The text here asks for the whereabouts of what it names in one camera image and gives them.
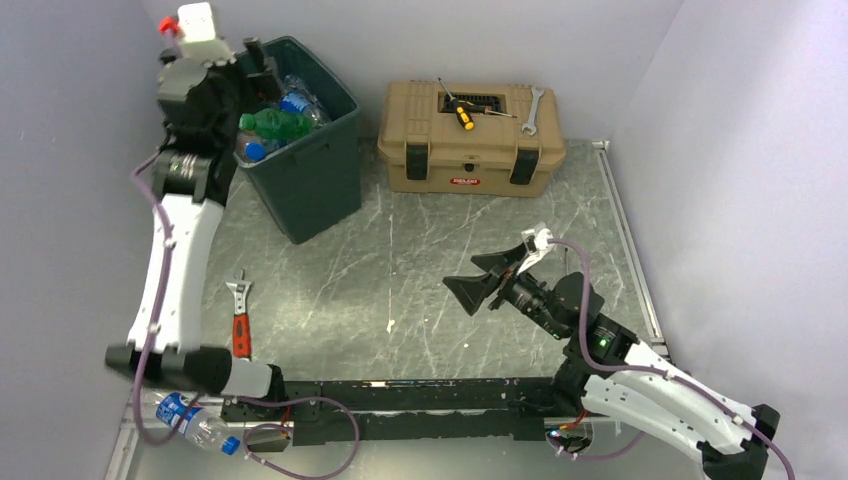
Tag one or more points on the thin dark screwdriver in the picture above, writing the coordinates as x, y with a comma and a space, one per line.
482, 109

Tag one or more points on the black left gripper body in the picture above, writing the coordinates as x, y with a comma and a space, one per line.
232, 85

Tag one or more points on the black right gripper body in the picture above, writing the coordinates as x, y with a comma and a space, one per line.
526, 294

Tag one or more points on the green plastic bottle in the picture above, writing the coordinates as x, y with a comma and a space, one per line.
275, 124

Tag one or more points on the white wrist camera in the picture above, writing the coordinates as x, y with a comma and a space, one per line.
538, 242
194, 31

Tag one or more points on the crushed Pepsi bottle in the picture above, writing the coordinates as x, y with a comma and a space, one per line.
298, 98

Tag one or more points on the red handle adjustable wrench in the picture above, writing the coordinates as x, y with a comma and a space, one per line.
241, 334

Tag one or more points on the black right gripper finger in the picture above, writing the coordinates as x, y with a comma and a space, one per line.
503, 260
472, 291

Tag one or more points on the dark green plastic bin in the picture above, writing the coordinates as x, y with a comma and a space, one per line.
312, 183

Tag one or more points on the tan plastic toolbox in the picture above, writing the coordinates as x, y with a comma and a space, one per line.
425, 150

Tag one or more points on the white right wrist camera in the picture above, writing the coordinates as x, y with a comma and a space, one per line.
538, 242

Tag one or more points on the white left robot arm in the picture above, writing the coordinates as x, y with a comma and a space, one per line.
164, 347

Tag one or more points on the blue label bottle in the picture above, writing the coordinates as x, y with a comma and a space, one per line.
252, 149

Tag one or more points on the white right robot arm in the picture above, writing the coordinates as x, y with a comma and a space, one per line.
609, 370

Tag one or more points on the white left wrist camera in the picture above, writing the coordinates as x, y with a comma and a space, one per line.
194, 31

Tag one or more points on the silver open-end wrench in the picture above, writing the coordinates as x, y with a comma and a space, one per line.
530, 127

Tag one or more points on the yellow black screwdriver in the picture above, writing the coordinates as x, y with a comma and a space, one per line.
463, 116

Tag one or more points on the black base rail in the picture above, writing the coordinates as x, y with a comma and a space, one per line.
318, 412

